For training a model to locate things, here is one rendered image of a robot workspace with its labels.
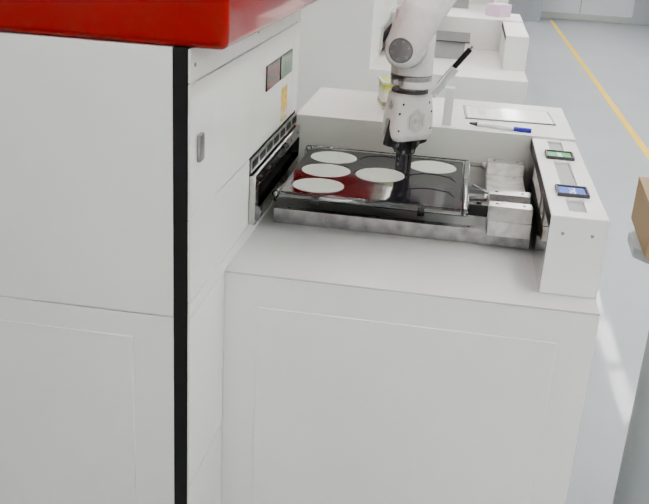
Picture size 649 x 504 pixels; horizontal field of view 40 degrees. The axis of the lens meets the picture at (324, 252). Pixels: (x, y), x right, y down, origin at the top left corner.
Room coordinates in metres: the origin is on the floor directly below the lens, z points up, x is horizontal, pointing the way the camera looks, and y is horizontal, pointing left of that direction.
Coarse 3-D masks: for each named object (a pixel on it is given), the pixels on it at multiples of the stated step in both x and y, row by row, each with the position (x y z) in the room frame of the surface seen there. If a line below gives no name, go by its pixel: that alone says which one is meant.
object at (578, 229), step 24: (552, 144) 1.90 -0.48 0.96; (552, 168) 1.68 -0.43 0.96; (576, 168) 1.69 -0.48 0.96; (552, 192) 1.51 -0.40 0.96; (552, 216) 1.39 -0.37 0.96; (576, 216) 1.38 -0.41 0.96; (600, 216) 1.39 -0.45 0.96; (552, 240) 1.38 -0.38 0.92; (576, 240) 1.38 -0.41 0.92; (600, 240) 1.37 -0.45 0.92; (552, 264) 1.38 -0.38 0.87; (576, 264) 1.38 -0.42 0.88; (600, 264) 1.37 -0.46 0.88; (552, 288) 1.38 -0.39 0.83; (576, 288) 1.38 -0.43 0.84
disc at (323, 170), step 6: (306, 168) 1.78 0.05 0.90; (312, 168) 1.79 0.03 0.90; (318, 168) 1.79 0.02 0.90; (324, 168) 1.79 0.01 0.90; (330, 168) 1.80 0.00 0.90; (336, 168) 1.80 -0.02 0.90; (342, 168) 1.80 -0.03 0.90; (312, 174) 1.74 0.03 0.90; (318, 174) 1.75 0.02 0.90; (324, 174) 1.75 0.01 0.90; (330, 174) 1.75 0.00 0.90; (336, 174) 1.75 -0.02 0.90; (342, 174) 1.76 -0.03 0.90
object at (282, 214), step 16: (288, 208) 1.66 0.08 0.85; (304, 208) 1.67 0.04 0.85; (304, 224) 1.65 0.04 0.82; (320, 224) 1.65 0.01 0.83; (336, 224) 1.65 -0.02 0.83; (352, 224) 1.64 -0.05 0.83; (368, 224) 1.64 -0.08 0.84; (384, 224) 1.63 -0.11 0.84; (400, 224) 1.63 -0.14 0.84; (416, 224) 1.62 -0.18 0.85; (432, 224) 1.62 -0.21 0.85; (448, 224) 1.63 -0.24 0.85; (448, 240) 1.62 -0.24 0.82; (464, 240) 1.61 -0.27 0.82; (480, 240) 1.61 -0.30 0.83; (496, 240) 1.60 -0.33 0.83; (512, 240) 1.60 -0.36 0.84; (528, 240) 1.59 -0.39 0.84
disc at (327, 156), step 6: (312, 156) 1.88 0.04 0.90; (318, 156) 1.89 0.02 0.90; (324, 156) 1.89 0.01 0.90; (330, 156) 1.89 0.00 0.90; (336, 156) 1.90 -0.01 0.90; (342, 156) 1.90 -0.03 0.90; (348, 156) 1.90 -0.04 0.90; (354, 156) 1.91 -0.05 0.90; (330, 162) 1.84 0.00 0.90; (336, 162) 1.85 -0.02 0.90; (342, 162) 1.85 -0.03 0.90; (348, 162) 1.85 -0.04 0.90
